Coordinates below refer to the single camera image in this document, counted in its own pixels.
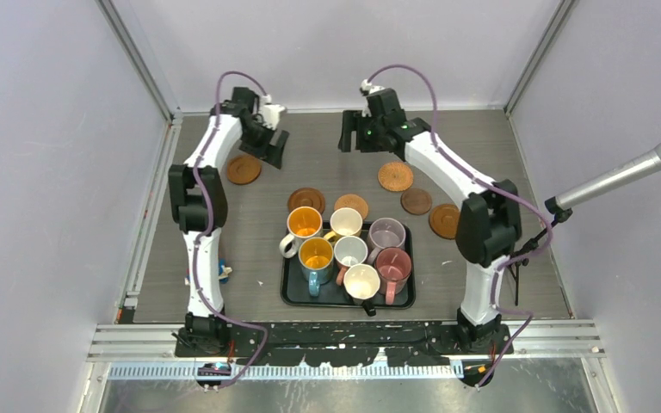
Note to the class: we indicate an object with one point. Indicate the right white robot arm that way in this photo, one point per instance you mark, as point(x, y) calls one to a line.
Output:
point(489, 224)

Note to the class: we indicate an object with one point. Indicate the silver microphone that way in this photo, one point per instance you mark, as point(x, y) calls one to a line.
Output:
point(633, 170)

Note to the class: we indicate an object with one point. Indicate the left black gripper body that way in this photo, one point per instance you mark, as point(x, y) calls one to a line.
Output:
point(256, 141)

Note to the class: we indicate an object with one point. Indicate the woven rattan coaster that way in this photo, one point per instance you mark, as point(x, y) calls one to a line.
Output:
point(395, 176)
point(353, 201)

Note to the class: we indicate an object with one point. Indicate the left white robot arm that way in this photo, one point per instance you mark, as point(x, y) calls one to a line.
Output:
point(199, 206)

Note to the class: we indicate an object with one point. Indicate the dark brown wooden coaster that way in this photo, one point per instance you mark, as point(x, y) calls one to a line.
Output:
point(416, 201)

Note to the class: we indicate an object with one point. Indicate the white mug black handle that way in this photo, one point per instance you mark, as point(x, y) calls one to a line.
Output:
point(361, 283)

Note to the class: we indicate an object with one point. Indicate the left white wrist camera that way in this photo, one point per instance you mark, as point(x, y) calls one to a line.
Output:
point(270, 112)

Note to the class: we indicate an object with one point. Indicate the lilac mug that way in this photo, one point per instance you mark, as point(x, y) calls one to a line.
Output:
point(384, 233)

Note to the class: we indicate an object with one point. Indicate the black serving tray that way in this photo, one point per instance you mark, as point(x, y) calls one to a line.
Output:
point(295, 290)

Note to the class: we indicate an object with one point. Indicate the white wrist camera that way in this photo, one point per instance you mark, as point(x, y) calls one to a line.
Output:
point(367, 88)
point(270, 112)

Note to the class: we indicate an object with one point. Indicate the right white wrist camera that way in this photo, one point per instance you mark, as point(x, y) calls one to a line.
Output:
point(367, 88)

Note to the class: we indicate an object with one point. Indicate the cream mug yellow handle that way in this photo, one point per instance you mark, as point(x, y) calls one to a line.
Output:
point(344, 222)

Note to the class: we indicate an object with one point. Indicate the white mug pink handle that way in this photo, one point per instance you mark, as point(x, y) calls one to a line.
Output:
point(349, 251)

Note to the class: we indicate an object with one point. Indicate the white mug orange inside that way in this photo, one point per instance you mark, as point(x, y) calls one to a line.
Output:
point(302, 223)

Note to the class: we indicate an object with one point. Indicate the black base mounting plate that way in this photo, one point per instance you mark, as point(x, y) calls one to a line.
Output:
point(342, 344)

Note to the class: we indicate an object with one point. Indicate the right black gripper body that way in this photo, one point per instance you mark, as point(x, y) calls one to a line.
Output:
point(373, 131)

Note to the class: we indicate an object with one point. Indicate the blue mug orange inside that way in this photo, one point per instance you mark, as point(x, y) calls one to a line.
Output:
point(316, 258)

